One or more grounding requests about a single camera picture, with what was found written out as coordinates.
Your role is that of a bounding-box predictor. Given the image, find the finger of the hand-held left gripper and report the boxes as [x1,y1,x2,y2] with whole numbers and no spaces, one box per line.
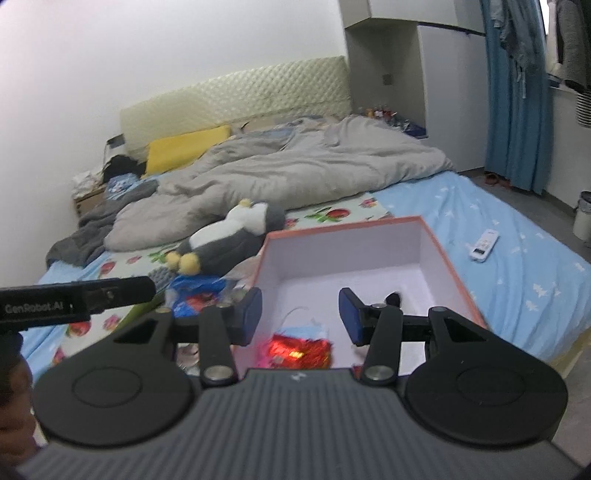
[82,275,157,315]

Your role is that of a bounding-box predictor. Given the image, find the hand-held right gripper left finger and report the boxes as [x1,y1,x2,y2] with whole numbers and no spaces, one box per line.
[113,287,263,387]

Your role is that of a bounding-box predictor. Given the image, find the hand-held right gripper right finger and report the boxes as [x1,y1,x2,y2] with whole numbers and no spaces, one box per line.
[338,287,488,385]

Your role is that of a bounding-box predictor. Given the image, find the blue face mask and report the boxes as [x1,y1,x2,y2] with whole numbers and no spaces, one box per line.
[275,306,330,341]

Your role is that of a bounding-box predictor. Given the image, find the pink cardboard box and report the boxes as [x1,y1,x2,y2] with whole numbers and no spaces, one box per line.
[230,215,488,372]

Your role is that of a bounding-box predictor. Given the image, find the red shiny packet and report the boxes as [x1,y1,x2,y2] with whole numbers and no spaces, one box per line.
[259,334,334,369]

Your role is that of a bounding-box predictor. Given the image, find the person's left hand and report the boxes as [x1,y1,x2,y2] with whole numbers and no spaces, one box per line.
[0,332,38,463]

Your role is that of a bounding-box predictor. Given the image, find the grey knit cloth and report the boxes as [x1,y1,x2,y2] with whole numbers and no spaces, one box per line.
[148,266,177,293]

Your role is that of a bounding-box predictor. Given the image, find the blue snack bag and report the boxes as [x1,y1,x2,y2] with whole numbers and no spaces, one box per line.
[165,274,232,320]

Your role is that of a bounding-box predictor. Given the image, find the dark grey blanket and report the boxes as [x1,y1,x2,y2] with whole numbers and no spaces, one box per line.
[45,179,160,269]

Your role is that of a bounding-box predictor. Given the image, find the grey penguin plush toy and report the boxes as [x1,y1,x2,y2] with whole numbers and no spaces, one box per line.
[165,199,286,277]

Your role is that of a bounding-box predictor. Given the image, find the wooden nightstand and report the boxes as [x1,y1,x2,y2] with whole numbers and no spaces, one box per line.
[71,184,110,219]

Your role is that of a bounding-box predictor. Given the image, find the fruit print bed mat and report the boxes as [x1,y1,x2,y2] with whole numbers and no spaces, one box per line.
[36,194,396,371]

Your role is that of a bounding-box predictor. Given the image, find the blue patterned cloth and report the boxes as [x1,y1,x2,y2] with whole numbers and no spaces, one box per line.
[106,174,140,200]

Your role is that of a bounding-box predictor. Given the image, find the black cloth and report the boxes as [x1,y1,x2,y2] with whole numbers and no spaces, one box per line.
[102,155,147,182]

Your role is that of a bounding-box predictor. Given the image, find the white remote control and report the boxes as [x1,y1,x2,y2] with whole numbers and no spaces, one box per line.
[466,229,501,263]

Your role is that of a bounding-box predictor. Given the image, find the yellow pillow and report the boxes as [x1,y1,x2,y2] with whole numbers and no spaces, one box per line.
[140,124,232,179]

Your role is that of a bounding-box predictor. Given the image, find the grey duvet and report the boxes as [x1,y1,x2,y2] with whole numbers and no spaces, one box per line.
[104,114,459,253]

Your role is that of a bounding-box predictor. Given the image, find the blue star print bedsheet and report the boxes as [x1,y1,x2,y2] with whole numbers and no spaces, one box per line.
[378,172,591,361]

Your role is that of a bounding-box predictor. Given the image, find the row of small bottles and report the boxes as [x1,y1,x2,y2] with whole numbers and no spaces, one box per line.
[359,105,431,138]

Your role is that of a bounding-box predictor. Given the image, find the cream padded headboard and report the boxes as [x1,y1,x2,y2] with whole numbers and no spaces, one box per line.
[120,55,352,160]

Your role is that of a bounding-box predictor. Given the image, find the white wardrobe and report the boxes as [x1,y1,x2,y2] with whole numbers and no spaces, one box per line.
[338,0,491,173]

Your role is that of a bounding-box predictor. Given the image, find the white trash bin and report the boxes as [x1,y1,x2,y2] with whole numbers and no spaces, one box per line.
[572,191,591,241]

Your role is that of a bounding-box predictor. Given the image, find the blue curtain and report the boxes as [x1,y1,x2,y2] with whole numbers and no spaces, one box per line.
[479,0,556,195]

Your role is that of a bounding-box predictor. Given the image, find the striped hanging cloth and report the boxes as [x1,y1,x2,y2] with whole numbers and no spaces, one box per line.
[574,89,591,128]

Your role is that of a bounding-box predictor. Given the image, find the grey hanging denim garment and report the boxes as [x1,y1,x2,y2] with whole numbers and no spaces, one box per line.
[488,0,542,99]

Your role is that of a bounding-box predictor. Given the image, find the dark hanging coat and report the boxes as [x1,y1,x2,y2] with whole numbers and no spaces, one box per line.
[553,0,591,94]

